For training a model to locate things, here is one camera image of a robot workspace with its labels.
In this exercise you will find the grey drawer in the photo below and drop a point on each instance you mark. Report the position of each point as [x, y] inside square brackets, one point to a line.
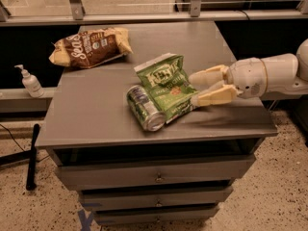
[145, 173]
[155, 214]
[158, 198]

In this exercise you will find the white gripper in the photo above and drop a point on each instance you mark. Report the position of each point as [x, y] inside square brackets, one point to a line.
[248, 77]

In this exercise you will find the top grey drawer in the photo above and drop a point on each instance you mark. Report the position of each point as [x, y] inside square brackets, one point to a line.
[145, 173]

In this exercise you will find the grey drawer cabinet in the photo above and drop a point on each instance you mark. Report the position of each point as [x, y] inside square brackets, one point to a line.
[124, 138]

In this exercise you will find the black stand leg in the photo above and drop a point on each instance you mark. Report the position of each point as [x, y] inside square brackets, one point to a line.
[30, 183]

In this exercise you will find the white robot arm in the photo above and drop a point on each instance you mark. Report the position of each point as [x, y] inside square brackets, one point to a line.
[287, 73]

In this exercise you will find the bottom grey drawer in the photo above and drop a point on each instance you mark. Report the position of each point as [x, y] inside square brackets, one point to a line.
[155, 214]

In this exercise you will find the green soda can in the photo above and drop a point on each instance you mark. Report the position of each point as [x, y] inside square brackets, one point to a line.
[148, 114]

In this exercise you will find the brown sea salt chip bag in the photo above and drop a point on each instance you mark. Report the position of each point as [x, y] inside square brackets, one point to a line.
[91, 48]

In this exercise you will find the grey metal railing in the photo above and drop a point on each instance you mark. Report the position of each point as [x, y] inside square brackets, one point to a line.
[82, 12]

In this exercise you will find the middle grey drawer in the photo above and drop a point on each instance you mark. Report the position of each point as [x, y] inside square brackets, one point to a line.
[158, 198]

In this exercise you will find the green jalapeno chip bag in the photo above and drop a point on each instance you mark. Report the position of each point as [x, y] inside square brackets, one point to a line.
[167, 83]

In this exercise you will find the white pump bottle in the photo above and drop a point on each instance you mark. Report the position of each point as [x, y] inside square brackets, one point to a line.
[30, 82]

